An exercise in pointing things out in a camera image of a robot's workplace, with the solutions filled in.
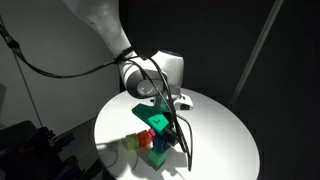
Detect grey metal pole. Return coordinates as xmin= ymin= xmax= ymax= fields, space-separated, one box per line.
xmin=229 ymin=0 xmax=285 ymax=108

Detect green toy block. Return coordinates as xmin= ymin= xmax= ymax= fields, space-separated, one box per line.
xmin=147 ymin=148 xmax=170 ymax=168

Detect lime toy block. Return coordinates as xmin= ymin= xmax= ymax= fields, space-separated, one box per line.
xmin=121 ymin=132 xmax=140 ymax=152

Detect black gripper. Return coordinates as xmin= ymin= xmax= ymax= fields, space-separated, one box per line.
xmin=160 ymin=128 xmax=179 ymax=147

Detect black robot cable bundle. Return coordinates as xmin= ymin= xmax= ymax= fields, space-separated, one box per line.
xmin=0 ymin=23 xmax=195 ymax=173

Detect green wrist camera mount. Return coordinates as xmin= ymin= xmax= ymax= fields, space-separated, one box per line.
xmin=131 ymin=97 xmax=171 ymax=135

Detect blue clamps on stand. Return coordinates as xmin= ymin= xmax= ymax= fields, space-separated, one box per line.
xmin=0 ymin=119 xmax=101 ymax=180

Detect purple orange bar clamp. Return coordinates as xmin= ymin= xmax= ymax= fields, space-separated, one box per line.
xmin=18 ymin=126 xmax=57 ymax=154

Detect orange toy block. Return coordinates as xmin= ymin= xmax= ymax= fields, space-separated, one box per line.
xmin=136 ymin=129 xmax=154 ymax=148

